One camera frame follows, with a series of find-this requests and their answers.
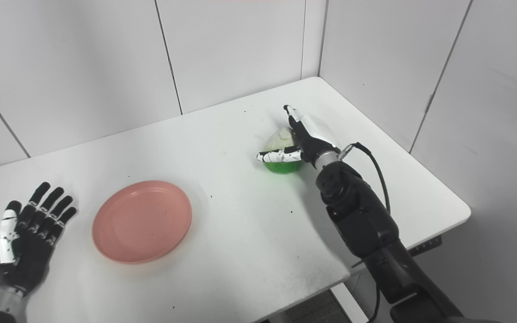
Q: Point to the white table leg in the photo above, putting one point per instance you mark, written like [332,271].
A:
[350,305]

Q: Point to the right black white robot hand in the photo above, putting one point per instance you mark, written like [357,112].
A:
[314,139]

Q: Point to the black table control panel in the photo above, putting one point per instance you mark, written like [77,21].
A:
[427,246]

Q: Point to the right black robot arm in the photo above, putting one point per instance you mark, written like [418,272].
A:
[361,215]

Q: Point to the pink round plate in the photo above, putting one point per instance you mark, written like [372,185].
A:
[142,222]

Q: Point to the green white toy cabbage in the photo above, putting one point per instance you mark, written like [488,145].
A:
[281,139]

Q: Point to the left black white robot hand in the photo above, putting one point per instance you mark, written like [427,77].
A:
[29,246]

